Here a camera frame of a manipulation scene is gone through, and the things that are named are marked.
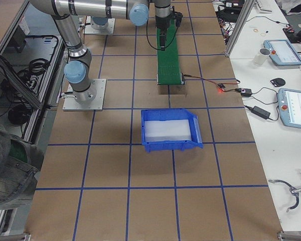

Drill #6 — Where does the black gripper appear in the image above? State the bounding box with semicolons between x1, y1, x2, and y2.
155;7;183;51

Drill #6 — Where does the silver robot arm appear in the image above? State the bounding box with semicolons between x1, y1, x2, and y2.
31;0;183;31
52;15;97;104

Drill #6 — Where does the green conveyor belt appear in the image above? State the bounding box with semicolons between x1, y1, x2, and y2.
157;20;184;85

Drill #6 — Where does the blue plastic bin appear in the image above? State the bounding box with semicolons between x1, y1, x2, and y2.
141;108;203;153

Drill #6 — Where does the white foam pad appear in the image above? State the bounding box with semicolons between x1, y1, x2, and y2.
144;119;192;142

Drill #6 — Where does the white mug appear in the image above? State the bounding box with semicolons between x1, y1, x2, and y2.
253;48;271;66

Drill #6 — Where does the black power adapter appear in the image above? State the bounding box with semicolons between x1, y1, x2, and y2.
251;106;270;119

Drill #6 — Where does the teach pendant far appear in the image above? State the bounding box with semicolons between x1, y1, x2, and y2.
263;39;301;66

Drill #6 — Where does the teach pendant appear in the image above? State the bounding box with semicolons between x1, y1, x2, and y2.
277;88;301;129
263;39;301;66

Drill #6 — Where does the black round puck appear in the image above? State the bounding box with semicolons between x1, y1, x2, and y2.
270;78;286;87

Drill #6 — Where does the teach pendant near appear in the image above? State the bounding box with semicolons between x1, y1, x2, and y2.
277;88;301;129

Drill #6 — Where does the metal claw tool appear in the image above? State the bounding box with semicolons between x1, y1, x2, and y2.
268;169;301;212

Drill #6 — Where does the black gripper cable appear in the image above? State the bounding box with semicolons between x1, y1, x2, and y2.
145;5;179;51

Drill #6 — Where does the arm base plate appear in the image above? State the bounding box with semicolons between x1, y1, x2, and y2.
84;16;115;35
62;79;106;111

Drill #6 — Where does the red black power cable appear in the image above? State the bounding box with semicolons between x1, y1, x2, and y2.
183;73;241;94

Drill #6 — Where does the aluminium frame post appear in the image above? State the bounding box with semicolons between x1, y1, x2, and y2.
224;0;255;57

